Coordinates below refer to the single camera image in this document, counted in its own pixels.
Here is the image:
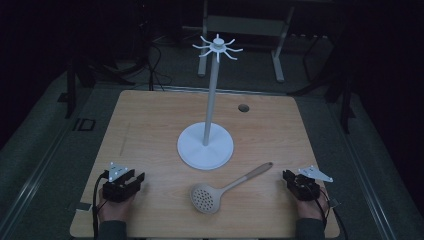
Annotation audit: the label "person's left hand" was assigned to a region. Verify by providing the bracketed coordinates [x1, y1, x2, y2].
[97, 191, 136, 223]

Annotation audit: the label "black floor socket box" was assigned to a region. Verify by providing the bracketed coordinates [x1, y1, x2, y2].
[72, 117, 97, 132]

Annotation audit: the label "beige slotted skimmer spoon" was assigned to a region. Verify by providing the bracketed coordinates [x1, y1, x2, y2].
[189, 161, 274, 215]

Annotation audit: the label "person's right hand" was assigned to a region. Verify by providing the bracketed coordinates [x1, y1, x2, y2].
[294, 186, 331, 222]

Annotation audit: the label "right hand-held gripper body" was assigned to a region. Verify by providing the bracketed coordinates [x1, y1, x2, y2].
[287, 165, 334, 202]

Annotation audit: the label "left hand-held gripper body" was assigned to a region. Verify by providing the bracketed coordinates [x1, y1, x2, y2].
[101, 162, 141, 203]

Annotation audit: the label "white hook rack stand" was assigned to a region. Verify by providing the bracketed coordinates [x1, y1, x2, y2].
[176, 33, 244, 171]

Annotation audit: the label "white metal desk frame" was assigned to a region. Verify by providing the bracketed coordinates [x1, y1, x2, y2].
[197, 0, 296, 84]

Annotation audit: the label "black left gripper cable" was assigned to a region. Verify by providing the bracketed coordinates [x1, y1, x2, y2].
[92, 170, 111, 240]

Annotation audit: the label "black floor cables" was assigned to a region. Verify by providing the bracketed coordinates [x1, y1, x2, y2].
[143, 19, 174, 92]

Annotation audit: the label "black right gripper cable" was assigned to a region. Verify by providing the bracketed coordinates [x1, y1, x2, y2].
[308, 181, 350, 240]

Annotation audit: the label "black metal stand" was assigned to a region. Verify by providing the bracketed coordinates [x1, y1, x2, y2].
[287, 33, 356, 135]
[57, 56, 136, 120]

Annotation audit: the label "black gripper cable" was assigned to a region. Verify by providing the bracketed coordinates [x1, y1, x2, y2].
[308, 181, 350, 240]
[92, 170, 111, 240]

